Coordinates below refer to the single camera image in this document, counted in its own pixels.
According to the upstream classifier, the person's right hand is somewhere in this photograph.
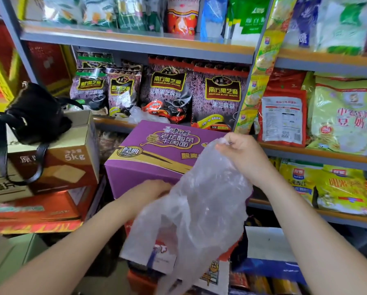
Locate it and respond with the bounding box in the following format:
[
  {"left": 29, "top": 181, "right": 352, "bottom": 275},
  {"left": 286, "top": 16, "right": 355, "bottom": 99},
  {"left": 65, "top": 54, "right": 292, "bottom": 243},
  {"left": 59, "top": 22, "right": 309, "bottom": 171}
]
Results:
[{"left": 215, "top": 132, "right": 277, "bottom": 188}]

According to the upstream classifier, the person's left hand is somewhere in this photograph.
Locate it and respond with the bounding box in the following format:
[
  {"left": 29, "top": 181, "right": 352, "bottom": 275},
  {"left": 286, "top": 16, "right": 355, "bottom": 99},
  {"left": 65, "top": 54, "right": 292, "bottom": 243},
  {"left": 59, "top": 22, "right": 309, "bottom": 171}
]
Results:
[{"left": 134, "top": 179, "right": 173, "bottom": 210}]

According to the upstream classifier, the clear plastic bag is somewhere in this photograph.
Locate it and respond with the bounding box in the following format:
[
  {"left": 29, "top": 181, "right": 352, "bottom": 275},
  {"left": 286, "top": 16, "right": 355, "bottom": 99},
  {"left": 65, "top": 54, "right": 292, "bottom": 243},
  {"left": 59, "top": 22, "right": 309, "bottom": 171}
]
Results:
[{"left": 120, "top": 137, "right": 253, "bottom": 295}]

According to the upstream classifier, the person's left forearm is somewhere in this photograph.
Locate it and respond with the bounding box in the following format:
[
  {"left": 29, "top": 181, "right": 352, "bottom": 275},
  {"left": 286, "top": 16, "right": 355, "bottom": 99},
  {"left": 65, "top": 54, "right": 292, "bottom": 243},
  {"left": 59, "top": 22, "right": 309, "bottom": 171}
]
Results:
[{"left": 0, "top": 189, "right": 145, "bottom": 295}]

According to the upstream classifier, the person's right forearm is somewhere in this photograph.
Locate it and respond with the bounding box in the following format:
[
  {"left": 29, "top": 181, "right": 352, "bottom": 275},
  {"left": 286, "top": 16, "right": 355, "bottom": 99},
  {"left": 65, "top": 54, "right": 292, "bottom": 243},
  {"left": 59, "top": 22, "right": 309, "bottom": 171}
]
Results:
[{"left": 253, "top": 169, "right": 367, "bottom": 295}]

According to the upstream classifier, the large purple sesame paste packet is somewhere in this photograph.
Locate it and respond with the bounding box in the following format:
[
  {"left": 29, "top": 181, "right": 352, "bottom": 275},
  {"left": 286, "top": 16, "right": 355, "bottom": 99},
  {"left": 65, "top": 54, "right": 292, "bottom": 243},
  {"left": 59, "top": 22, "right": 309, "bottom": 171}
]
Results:
[{"left": 191, "top": 67, "right": 249, "bottom": 133}]

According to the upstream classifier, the red packet with white label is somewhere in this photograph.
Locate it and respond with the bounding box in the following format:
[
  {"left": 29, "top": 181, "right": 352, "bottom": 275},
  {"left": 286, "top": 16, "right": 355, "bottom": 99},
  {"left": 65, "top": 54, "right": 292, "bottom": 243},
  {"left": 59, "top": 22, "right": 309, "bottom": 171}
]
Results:
[{"left": 257, "top": 70, "right": 309, "bottom": 148}]

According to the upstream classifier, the yellow cereal packet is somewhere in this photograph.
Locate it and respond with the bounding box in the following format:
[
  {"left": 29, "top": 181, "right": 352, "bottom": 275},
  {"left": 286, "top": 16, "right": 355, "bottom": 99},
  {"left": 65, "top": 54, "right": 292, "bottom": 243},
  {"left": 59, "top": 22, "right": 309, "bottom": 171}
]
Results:
[
  {"left": 316, "top": 165, "right": 367, "bottom": 216},
  {"left": 278, "top": 160, "right": 325, "bottom": 208}
]

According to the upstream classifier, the purple packet with red bowl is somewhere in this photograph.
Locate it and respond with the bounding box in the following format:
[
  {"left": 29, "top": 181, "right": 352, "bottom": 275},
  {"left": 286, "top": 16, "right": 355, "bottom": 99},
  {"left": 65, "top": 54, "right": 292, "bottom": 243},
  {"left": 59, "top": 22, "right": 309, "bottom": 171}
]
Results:
[{"left": 140, "top": 64, "right": 194, "bottom": 124}]

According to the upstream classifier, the hanging strip of yellow sachets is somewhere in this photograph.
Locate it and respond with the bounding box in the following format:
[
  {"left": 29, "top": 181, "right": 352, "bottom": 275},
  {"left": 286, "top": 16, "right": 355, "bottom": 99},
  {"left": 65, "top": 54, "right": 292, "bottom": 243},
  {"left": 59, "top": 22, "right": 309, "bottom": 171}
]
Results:
[{"left": 234, "top": 0, "right": 298, "bottom": 135}]

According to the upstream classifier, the crumpled clear plastic wrap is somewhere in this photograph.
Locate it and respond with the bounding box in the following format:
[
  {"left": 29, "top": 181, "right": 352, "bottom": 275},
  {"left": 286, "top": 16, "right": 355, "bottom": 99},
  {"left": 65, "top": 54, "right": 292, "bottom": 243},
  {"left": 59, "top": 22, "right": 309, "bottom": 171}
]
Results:
[{"left": 128, "top": 106, "right": 171, "bottom": 125}]

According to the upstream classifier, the purple cardboard box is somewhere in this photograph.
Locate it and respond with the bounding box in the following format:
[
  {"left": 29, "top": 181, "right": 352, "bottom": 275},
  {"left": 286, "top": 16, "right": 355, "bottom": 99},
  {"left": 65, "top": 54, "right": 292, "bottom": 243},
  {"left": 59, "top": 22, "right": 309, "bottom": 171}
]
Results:
[{"left": 104, "top": 120, "right": 230, "bottom": 200}]

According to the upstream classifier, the small purple sesame paste packet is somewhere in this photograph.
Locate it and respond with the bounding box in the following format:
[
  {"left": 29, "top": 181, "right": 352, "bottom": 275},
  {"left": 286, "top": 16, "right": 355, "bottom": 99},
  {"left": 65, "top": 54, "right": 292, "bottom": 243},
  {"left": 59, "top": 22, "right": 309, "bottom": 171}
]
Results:
[
  {"left": 70, "top": 68, "right": 109, "bottom": 116},
  {"left": 106, "top": 66, "right": 142, "bottom": 118}
]

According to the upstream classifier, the large pale green powder packet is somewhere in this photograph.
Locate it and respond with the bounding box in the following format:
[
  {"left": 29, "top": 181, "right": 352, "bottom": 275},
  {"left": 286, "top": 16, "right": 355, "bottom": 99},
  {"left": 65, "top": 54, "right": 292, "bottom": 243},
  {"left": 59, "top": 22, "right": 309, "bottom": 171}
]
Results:
[{"left": 306, "top": 75, "right": 367, "bottom": 157}]

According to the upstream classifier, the grey metal shelf rack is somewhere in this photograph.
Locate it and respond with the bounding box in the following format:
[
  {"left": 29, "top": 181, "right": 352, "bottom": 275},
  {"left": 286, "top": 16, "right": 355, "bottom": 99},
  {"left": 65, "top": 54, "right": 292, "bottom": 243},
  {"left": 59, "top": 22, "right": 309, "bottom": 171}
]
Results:
[
  {"left": 248, "top": 47, "right": 367, "bottom": 231},
  {"left": 0, "top": 0, "right": 274, "bottom": 136}
]

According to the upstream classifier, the blue plastic packet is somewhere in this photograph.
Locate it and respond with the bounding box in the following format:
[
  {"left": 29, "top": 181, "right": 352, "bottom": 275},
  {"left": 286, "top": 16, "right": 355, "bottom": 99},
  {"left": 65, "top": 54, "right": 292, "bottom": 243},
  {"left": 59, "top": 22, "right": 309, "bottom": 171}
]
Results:
[{"left": 200, "top": 0, "right": 229, "bottom": 42}]

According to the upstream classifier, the orange and white printed box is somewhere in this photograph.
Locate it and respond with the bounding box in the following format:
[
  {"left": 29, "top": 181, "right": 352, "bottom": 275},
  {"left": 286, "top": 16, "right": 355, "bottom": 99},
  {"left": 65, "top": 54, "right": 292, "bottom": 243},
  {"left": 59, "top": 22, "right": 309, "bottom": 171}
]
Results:
[{"left": 126, "top": 218, "right": 244, "bottom": 295}]

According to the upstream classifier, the blue flat packet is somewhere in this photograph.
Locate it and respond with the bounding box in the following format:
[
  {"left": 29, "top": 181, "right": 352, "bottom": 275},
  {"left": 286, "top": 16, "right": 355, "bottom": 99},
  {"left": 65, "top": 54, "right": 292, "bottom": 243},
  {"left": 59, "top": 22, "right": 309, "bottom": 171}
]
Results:
[{"left": 232, "top": 257, "right": 308, "bottom": 286}]

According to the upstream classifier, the red and orange packet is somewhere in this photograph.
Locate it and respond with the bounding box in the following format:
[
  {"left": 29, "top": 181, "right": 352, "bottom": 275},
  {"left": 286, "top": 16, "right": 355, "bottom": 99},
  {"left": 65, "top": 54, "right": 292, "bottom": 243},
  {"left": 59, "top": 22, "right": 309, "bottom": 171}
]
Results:
[{"left": 167, "top": 0, "right": 201, "bottom": 38}]

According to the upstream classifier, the blue and white packet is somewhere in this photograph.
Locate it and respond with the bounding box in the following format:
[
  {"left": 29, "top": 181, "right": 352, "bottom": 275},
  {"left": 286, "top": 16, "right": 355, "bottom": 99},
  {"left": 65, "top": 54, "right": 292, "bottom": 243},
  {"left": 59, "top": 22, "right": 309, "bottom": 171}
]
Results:
[{"left": 285, "top": 0, "right": 323, "bottom": 49}]

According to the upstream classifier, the brown cardboard box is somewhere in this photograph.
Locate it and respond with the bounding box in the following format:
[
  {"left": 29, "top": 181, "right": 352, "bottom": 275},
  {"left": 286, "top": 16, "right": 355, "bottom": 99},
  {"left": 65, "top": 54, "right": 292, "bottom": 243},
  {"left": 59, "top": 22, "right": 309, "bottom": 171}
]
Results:
[{"left": 0, "top": 110, "right": 101, "bottom": 204}]

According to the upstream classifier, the large white and green packet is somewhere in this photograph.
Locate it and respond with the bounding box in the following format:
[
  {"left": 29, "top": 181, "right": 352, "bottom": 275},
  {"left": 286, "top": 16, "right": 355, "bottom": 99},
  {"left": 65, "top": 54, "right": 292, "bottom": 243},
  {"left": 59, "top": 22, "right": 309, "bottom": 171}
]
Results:
[{"left": 315, "top": 0, "right": 367, "bottom": 56}]

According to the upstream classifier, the row of green snack packets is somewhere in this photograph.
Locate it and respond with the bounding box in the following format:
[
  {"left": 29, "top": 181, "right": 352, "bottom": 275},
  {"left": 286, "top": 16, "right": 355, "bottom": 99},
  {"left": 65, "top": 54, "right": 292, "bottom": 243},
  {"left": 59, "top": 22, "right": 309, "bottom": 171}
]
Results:
[{"left": 42, "top": 0, "right": 164, "bottom": 32}]

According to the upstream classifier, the black handbag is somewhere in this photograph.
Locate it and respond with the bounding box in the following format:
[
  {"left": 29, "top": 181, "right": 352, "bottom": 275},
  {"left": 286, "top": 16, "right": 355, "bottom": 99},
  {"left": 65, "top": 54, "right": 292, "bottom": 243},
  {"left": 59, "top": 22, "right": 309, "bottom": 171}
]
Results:
[{"left": 0, "top": 82, "right": 84, "bottom": 186}]

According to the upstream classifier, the red cardboard box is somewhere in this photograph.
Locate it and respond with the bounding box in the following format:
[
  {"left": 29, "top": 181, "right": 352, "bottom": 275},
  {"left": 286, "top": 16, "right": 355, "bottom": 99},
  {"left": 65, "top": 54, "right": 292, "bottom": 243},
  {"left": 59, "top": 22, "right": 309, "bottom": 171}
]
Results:
[{"left": 0, "top": 177, "right": 108, "bottom": 236}]

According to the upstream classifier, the pale green cardboard box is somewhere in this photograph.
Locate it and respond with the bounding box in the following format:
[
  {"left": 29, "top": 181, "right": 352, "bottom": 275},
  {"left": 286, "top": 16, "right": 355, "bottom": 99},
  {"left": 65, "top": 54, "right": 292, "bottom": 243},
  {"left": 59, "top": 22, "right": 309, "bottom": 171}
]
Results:
[{"left": 0, "top": 233, "right": 50, "bottom": 295}]

